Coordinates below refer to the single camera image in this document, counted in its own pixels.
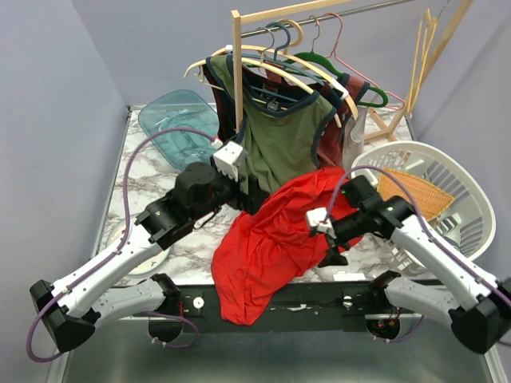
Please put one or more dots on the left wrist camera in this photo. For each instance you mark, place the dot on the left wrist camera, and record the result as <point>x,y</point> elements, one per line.
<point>228,158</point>

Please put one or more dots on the white laundry basket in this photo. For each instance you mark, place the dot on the white laundry basket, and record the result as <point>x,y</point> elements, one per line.
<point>469,222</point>

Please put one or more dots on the blue plastic tub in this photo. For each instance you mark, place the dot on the blue plastic tub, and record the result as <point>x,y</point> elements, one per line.
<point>193,118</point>

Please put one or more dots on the cream wooden hanger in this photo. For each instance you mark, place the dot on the cream wooden hanger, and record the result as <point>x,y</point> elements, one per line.
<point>251,57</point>

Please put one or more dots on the pink wire hanger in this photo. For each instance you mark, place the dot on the pink wire hanger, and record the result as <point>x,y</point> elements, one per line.
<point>333,54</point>

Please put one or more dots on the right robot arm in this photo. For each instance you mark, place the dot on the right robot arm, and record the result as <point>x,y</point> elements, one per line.
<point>474,304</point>

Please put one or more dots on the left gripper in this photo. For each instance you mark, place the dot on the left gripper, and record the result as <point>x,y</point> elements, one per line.
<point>249,202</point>

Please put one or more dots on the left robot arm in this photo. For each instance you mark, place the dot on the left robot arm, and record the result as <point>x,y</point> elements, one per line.
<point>73,307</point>

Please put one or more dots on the white translucent garment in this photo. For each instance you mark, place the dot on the white translucent garment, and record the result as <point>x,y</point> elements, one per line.
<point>353,139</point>

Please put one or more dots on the green velvet hanger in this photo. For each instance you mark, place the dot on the green velvet hanger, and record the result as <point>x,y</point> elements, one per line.
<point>343,79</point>

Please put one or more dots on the red tank top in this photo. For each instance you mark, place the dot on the red tank top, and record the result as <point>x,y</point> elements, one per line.
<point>263,252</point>

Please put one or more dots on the green tank top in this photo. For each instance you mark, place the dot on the green tank top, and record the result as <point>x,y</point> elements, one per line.
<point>254,104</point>

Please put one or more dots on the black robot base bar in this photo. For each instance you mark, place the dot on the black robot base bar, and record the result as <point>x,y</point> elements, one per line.
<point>297,307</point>

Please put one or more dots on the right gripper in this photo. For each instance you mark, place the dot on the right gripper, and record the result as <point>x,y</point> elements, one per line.
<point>334,257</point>

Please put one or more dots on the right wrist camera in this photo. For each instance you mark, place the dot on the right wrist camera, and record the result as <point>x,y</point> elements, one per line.
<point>319,222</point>

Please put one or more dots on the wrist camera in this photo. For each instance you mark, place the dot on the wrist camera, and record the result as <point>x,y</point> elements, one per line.
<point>319,222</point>
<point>228,158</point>

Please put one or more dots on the wooden clothes rack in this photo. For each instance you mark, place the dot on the wooden clothes rack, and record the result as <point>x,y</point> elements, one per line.
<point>386,131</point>

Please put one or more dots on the watermelon pattern plate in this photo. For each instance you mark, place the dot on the watermelon pattern plate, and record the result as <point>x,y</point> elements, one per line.
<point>145,268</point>

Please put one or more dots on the yellow hanger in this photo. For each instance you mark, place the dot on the yellow hanger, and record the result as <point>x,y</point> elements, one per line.
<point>426,32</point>

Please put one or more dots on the blue plastic hanger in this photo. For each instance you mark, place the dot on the blue plastic hanger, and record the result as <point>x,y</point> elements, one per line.
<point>280,56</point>

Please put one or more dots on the dark maroon tank top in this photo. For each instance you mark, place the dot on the dark maroon tank top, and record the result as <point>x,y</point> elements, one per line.
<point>224,107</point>

